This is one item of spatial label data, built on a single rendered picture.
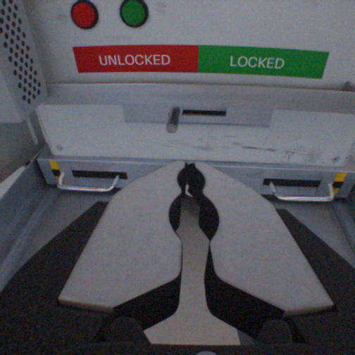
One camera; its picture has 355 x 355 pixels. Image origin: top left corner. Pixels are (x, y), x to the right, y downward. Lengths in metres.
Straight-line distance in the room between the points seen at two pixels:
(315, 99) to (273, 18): 0.11
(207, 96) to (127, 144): 0.16
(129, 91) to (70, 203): 0.24
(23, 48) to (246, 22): 0.25
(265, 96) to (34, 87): 0.27
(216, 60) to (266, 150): 0.16
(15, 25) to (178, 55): 0.18
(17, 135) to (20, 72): 0.31
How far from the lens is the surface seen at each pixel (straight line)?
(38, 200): 0.53
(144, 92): 0.34
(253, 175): 0.45
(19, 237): 0.48
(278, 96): 0.34
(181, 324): 0.35
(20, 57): 0.34
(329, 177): 0.48
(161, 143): 0.42
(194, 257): 0.39
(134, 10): 0.34
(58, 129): 0.46
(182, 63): 0.36
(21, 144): 0.64
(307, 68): 0.38
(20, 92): 0.33
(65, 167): 0.49
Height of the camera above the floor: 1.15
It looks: 39 degrees down
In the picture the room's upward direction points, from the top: 1 degrees counter-clockwise
